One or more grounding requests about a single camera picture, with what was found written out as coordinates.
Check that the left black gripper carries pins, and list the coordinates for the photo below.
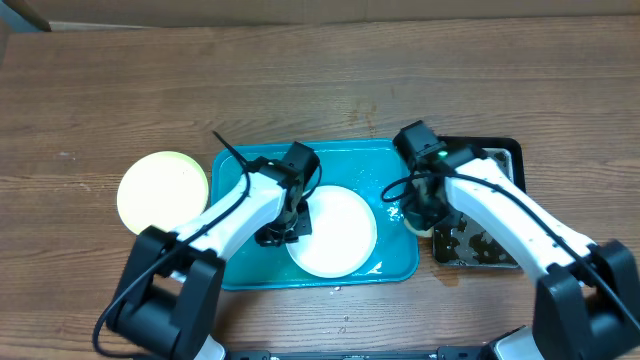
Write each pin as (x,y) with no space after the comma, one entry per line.
(266,237)

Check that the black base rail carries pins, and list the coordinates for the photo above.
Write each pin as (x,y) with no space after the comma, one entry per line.
(442,353)

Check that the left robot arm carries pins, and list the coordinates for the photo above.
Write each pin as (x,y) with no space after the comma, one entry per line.
(166,299)

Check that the white plate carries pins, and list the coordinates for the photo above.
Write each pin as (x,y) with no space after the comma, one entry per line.
(344,234)

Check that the yellow plate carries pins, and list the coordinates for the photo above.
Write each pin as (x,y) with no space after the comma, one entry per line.
(163,189)

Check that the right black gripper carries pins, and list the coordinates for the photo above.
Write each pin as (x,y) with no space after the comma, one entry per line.
(411,208)

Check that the teal plastic tray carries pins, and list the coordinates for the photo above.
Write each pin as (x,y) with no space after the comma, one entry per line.
(365,167)

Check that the black baking tray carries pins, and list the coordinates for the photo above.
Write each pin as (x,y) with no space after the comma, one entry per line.
(460,241)

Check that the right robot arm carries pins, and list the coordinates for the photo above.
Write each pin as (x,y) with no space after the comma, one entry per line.
(587,295)

